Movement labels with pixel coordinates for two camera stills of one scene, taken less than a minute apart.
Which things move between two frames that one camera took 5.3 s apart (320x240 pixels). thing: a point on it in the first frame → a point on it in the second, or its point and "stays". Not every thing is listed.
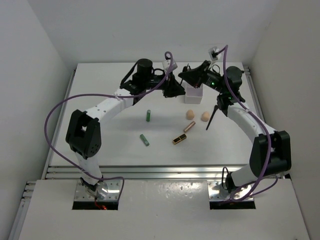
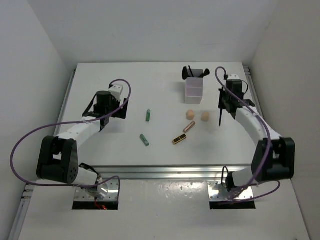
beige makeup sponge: [205, 116] stays
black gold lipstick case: [179, 138] stays
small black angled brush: [216, 107] → [220, 116]
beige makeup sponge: [190, 114] stays
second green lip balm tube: [144, 140] stays
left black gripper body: [153, 80] → [121, 113]
